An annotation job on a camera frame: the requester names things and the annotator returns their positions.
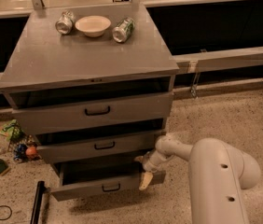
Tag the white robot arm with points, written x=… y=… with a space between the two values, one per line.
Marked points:
x=217 y=174

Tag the grey drawer cabinet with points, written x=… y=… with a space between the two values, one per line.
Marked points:
x=47 y=68

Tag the grey metal rail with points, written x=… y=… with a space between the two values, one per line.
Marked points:
x=219 y=60

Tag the green chip bag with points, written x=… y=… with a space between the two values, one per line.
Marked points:
x=12 y=131

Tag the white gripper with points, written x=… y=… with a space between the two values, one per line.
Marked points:
x=149 y=164

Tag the grey bottom drawer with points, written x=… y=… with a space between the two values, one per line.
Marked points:
x=76 y=181

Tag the green silver can right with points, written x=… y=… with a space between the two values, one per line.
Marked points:
x=123 y=31

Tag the green yellow sponge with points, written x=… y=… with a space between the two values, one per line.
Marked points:
x=4 y=168

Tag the orange fruit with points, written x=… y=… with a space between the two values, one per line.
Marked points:
x=31 y=153

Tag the grey drawer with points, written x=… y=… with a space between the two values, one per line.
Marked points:
x=78 y=145
x=83 y=115
x=76 y=181

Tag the grey middle drawer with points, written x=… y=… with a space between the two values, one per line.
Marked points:
x=78 y=145

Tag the white bowl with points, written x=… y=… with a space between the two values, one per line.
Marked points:
x=93 y=26

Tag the blue can on floor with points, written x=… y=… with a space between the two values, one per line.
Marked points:
x=20 y=153

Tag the silver can left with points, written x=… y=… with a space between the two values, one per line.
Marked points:
x=65 y=23

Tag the black bar on floor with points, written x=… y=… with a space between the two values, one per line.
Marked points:
x=40 y=190

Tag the grey top drawer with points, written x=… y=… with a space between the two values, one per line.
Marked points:
x=83 y=115

